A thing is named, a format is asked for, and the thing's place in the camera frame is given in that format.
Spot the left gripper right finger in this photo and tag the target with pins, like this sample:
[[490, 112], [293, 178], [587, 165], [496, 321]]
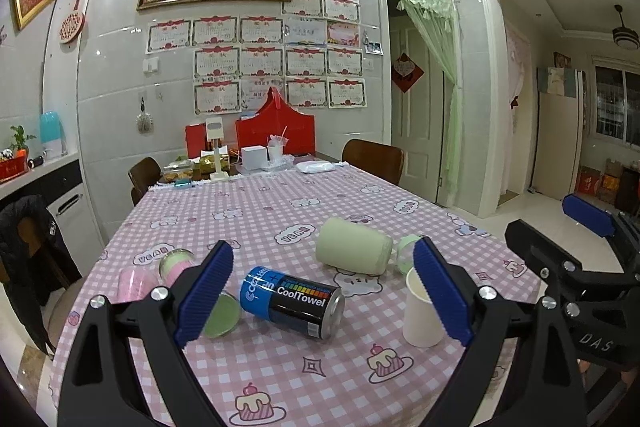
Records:
[[544, 387]]

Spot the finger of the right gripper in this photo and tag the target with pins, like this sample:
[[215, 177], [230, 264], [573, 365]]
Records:
[[595, 219], [563, 273]]

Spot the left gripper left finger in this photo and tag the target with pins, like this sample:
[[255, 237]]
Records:
[[101, 386]]

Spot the white paper cup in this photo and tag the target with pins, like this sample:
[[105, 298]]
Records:
[[422, 327]]

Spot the plastic drink cup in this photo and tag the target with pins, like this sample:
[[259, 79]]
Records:
[[276, 145]]

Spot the pink towel roll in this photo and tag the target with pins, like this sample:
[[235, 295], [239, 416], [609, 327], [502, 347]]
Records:
[[135, 284]]

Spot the white refrigerator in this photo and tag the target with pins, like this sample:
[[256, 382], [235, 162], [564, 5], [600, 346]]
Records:
[[560, 123]]

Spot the black jacket on chair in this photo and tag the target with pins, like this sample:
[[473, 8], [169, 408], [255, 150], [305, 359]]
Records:
[[35, 263]]

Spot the pink jar green lid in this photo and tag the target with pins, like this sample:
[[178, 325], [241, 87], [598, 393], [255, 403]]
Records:
[[227, 311]]

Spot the clear green-rimmed lid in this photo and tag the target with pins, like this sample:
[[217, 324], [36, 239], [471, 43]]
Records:
[[404, 253]]

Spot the ceiling lamp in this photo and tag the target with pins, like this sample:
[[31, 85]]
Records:
[[623, 36]]

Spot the pink checkered tablecloth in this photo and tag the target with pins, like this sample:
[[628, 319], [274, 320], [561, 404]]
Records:
[[367, 374]]

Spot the brown chair right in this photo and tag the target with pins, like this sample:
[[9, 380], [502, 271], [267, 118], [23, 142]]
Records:
[[384, 161]]

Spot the brown chair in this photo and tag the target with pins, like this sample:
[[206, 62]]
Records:
[[384, 161], [143, 175]]

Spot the blue black CoolTowel can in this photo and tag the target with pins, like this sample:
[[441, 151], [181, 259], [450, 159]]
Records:
[[311, 308]]

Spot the white door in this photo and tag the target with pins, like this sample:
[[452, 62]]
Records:
[[418, 116]]

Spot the light green towel roll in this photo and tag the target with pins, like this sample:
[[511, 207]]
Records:
[[354, 248]]

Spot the brown chair left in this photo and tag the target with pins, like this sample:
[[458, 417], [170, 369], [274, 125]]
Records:
[[143, 175]]

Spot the red door decoration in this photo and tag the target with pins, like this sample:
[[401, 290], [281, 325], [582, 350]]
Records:
[[405, 73]]

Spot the potted plant red pot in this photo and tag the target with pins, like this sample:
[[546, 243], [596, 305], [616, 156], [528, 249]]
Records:
[[14, 159]]

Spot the green curtain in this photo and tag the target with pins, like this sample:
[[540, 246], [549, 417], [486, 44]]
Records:
[[437, 22]]

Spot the blue white humidifier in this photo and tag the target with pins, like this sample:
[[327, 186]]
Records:
[[51, 135]]

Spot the white plastic bag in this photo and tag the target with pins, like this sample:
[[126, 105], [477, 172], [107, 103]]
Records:
[[314, 166]]

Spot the white box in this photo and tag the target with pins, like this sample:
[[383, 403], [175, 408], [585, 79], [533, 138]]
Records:
[[254, 157]]

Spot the white stand sign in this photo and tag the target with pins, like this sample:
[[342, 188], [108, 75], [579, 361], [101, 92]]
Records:
[[215, 133]]

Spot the white cabinet with handle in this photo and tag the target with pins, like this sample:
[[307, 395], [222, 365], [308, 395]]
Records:
[[61, 185]]

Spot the hanging brush wall ornament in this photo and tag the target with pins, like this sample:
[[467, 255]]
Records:
[[144, 120]]

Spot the red round wall ornament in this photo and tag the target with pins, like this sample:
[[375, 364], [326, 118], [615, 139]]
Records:
[[71, 25]]

